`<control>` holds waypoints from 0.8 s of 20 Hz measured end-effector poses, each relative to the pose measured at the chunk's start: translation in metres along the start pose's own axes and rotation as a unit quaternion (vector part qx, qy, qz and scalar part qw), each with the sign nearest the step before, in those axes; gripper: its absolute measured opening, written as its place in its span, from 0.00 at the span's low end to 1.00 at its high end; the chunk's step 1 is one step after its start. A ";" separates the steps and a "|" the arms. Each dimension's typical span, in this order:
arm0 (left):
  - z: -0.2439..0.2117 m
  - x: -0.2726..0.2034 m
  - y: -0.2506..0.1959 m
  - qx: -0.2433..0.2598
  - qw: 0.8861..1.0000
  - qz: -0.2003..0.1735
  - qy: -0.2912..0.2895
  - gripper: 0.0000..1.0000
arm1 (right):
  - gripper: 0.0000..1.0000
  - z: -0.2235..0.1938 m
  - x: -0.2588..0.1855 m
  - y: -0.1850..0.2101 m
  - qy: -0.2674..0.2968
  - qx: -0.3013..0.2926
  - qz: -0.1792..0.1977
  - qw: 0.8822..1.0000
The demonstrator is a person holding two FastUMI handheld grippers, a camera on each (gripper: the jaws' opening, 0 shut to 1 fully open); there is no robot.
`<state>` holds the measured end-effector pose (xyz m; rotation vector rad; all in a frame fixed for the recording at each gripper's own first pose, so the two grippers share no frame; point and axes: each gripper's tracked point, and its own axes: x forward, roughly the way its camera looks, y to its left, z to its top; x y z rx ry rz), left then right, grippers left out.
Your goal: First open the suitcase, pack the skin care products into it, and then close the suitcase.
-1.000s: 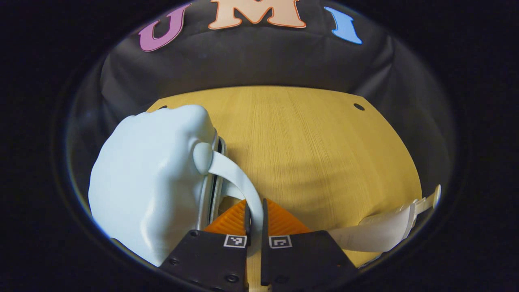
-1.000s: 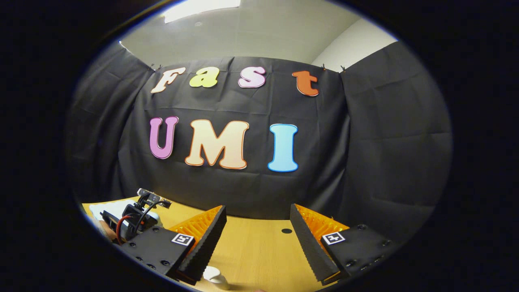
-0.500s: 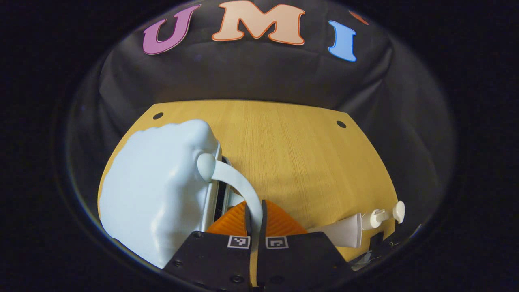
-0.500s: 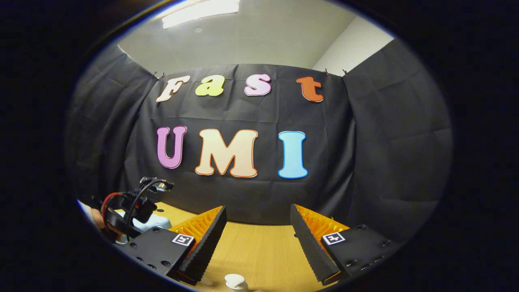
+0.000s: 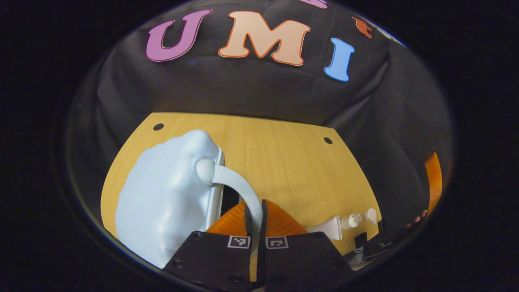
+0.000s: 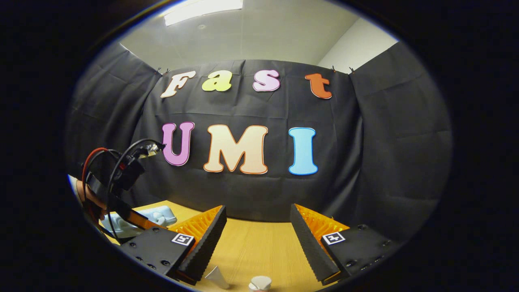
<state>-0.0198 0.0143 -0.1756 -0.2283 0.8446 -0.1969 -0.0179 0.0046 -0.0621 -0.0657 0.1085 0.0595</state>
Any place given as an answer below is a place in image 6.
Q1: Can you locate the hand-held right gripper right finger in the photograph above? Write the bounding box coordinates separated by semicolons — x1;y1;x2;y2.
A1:
290;204;401;286

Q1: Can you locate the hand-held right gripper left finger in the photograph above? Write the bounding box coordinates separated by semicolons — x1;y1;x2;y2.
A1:
120;206;227;286

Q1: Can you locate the light blue suitcase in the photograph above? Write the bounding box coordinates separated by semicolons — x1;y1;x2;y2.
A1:
99;205;178;240

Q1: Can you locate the white squeeze tube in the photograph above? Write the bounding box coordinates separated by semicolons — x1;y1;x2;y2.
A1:
205;266;230;290

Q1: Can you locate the black backdrop cloth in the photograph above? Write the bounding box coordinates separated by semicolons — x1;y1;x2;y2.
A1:
65;41;453;244

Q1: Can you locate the ceiling light panel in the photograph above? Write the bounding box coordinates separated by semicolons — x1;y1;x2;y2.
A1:
162;0;244;27

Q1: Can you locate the black cable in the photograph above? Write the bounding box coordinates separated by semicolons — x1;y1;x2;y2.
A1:
106;139;166;242

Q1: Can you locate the red cable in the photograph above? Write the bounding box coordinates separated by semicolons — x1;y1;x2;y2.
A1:
81;147;123;211

